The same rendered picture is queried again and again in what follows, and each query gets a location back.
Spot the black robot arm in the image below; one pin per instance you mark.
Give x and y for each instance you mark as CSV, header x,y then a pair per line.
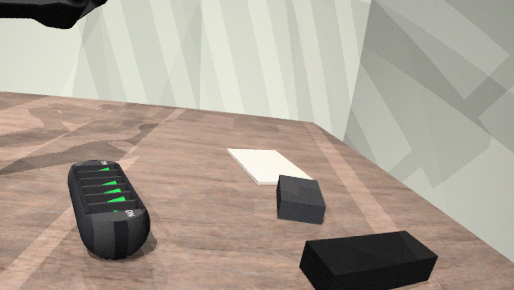
x,y
62,14

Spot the white flat sheet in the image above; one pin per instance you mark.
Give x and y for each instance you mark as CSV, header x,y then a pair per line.
x,y
264,166

